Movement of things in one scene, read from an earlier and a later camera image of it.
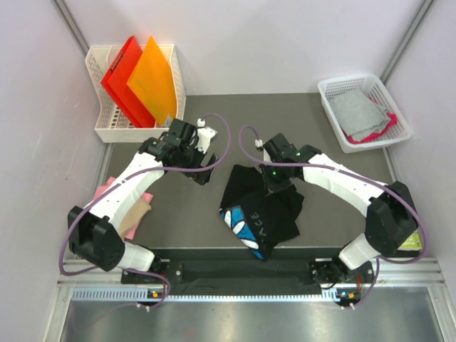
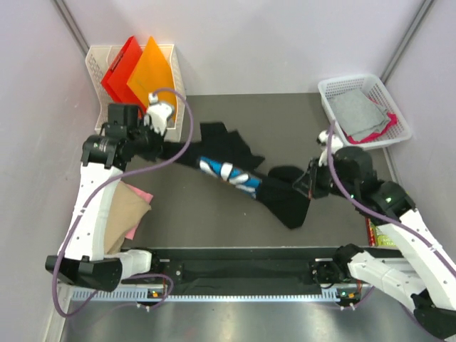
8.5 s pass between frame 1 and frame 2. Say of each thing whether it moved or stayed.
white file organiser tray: stayed
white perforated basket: stayed
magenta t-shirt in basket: stayed
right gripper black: moved
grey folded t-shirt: stayed
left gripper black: moved
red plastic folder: stayed
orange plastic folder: stayed
